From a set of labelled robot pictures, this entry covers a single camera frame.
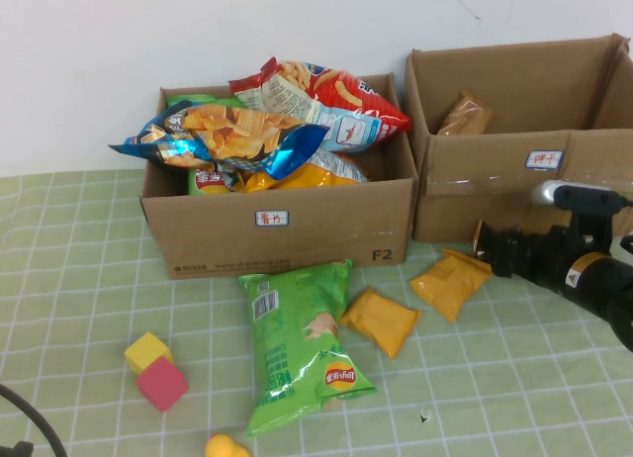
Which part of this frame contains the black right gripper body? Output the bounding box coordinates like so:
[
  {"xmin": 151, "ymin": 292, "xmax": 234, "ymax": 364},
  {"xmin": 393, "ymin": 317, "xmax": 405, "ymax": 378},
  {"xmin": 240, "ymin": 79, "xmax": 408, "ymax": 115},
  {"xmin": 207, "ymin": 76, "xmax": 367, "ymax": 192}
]
[{"xmin": 513, "ymin": 209, "xmax": 614, "ymax": 293}]

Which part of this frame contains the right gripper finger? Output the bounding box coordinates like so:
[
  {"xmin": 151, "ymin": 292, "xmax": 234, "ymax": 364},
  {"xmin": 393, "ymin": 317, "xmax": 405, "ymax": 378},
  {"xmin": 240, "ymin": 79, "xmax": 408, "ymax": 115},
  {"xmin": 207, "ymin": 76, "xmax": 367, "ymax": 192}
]
[
  {"xmin": 477, "ymin": 222, "xmax": 521, "ymax": 254},
  {"xmin": 488, "ymin": 251, "xmax": 524, "ymax": 280}
]

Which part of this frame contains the yellow snack packet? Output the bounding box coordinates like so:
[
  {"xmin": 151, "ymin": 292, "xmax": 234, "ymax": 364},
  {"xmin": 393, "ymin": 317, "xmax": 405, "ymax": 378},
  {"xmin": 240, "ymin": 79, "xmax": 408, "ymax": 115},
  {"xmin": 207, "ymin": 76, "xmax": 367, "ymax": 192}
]
[
  {"xmin": 338, "ymin": 286, "xmax": 423, "ymax": 359},
  {"xmin": 408, "ymin": 248, "xmax": 495, "ymax": 323}
]

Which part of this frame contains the large green Lay's chip bag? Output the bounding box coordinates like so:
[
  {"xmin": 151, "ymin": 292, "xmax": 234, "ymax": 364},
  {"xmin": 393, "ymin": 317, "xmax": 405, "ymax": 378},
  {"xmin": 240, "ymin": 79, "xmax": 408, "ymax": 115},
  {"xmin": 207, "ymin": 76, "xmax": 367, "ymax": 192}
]
[{"xmin": 238, "ymin": 258, "xmax": 378, "ymax": 438}]

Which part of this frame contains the red fries snack bag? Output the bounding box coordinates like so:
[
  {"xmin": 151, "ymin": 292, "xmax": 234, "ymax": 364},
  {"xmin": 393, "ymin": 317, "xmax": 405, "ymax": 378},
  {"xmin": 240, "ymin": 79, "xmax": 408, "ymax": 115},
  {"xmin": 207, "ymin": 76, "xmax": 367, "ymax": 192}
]
[{"xmin": 227, "ymin": 56, "xmax": 412, "ymax": 154}]

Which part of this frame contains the plain green snack bag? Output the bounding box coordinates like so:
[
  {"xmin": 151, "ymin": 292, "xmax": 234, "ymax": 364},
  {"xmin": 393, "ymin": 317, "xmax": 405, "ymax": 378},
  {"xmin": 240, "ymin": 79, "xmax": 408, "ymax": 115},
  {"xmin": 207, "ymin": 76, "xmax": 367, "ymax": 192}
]
[{"xmin": 165, "ymin": 94, "xmax": 246, "ymax": 111}]

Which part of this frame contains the cardboard box with clear tape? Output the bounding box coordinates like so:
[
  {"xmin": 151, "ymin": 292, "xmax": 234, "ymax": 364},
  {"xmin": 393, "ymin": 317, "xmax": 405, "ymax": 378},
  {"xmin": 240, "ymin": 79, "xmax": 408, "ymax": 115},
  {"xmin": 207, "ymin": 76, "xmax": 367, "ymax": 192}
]
[{"xmin": 404, "ymin": 33, "xmax": 633, "ymax": 244}]

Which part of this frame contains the white label with red writing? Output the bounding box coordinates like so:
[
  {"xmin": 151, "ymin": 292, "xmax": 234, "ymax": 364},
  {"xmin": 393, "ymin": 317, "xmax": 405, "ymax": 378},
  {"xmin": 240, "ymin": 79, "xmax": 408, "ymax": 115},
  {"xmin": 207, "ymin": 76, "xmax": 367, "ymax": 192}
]
[
  {"xmin": 254, "ymin": 209, "xmax": 291, "ymax": 229},
  {"xmin": 524, "ymin": 148, "xmax": 564, "ymax": 171}
]

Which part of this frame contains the green checkered tablecloth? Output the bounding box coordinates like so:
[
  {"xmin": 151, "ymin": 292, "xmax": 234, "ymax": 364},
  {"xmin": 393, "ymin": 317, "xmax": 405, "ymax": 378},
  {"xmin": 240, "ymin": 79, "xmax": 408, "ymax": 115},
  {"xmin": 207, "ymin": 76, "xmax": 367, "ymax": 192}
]
[{"xmin": 0, "ymin": 169, "xmax": 633, "ymax": 457}]

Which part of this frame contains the brown biscuit packet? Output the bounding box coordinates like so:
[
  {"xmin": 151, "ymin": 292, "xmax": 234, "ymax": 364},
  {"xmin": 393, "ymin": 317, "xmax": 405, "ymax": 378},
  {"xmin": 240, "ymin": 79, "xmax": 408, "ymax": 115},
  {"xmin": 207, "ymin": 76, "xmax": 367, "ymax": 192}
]
[{"xmin": 435, "ymin": 90, "xmax": 495, "ymax": 137}]

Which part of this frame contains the cardboard box with F2 print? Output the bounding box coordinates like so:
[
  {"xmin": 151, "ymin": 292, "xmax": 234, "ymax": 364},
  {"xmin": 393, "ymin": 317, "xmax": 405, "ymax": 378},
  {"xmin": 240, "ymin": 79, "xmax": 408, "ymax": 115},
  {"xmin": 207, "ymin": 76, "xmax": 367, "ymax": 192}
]
[{"xmin": 139, "ymin": 73, "xmax": 419, "ymax": 280}]

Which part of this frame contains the yellow chip bag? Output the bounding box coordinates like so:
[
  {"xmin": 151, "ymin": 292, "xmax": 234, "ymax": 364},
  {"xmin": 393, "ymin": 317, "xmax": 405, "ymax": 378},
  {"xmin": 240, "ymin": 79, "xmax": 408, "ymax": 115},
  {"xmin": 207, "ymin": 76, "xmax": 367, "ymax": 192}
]
[{"xmin": 231, "ymin": 147, "xmax": 372, "ymax": 195}]

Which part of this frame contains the blue potato chip bag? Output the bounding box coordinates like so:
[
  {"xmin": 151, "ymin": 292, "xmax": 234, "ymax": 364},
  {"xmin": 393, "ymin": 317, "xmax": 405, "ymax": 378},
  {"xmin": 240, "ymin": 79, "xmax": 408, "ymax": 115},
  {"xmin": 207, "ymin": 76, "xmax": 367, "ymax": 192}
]
[{"xmin": 108, "ymin": 103, "xmax": 331, "ymax": 181}]

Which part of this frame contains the small green Lay's bag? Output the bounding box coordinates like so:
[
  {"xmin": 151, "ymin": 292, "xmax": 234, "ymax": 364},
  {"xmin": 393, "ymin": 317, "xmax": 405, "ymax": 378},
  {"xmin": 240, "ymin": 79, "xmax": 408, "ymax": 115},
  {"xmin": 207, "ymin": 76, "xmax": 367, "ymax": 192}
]
[{"xmin": 186, "ymin": 165, "xmax": 233, "ymax": 197}]

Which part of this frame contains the yellow rubber toy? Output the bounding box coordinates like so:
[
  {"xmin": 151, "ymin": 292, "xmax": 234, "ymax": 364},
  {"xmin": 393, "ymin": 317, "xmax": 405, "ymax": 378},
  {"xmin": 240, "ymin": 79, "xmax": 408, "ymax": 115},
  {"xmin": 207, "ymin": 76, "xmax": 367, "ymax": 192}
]
[{"xmin": 205, "ymin": 432, "xmax": 252, "ymax": 457}]

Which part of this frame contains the pink foam cube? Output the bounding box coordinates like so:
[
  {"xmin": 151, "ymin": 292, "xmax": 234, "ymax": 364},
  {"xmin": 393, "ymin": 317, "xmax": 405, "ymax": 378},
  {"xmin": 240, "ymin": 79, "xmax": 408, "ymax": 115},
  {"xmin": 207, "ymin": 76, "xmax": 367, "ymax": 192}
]
[{"xmin": 136, "ymin": 355, "xmax": 191, "ymax": 413}]

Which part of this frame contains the yellow foam cube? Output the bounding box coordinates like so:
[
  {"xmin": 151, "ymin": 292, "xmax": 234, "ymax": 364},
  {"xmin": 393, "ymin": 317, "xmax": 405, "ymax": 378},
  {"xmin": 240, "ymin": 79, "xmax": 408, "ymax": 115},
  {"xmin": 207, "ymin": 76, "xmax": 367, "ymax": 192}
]
[{"xmin": 124, "ymin": 331, "xmax": 174, "ymax": 377}]

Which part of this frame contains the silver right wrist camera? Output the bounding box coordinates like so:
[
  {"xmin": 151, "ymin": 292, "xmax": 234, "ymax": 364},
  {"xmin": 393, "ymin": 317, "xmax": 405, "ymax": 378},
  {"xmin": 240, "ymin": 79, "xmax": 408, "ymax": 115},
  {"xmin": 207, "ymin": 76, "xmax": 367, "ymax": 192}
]
[{"xmin": 531, "ymin": 179, "xmax": 627, "ymax": 217}]

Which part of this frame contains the black cable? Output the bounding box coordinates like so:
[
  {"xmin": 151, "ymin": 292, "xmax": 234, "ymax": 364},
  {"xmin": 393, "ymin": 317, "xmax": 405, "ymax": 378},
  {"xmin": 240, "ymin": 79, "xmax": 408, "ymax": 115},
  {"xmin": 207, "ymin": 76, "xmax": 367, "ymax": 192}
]
[{"xmin": 0, "ymin": 382, "xmax": 68, "ymax": 457}]

